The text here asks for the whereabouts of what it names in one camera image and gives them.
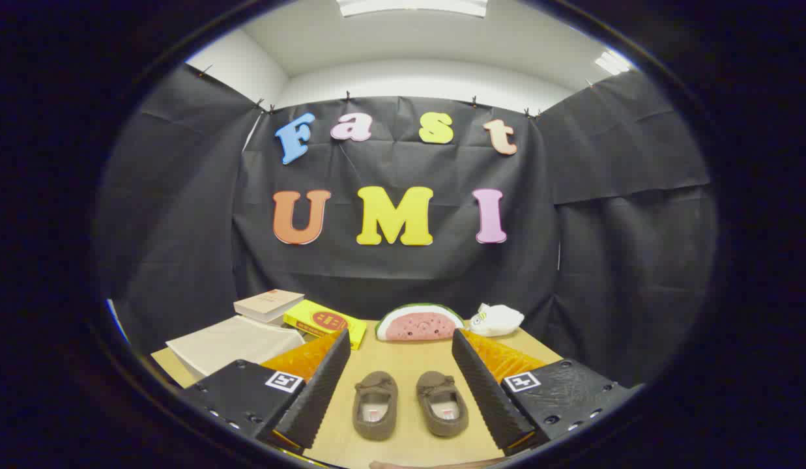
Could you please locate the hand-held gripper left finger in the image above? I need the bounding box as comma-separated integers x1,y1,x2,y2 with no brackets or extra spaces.
179,329,352,455

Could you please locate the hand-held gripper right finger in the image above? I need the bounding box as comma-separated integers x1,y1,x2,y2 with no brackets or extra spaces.
451,328,644,457

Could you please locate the brown fuzzy shoe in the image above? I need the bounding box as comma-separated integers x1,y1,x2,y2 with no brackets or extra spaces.
352,371,399,441
416,371,469,438

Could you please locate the cream fabric storage box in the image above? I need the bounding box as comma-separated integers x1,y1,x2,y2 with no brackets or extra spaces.
166,315,306,377

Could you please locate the white plush toy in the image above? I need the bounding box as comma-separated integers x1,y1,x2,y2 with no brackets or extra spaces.
469,303,525,337

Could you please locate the yellow book with red circle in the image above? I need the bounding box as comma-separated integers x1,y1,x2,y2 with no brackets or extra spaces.
283,300,367,350

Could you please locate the watermelon slice plush toy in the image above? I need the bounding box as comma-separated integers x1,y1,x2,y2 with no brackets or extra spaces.
375,303,465,342

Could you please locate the beige book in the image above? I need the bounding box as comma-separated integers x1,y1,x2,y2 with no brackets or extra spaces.
233,289,306,324

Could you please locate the ceiling light panel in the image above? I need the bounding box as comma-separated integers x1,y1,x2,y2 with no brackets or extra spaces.
336,0,488,18
595,51,631,76

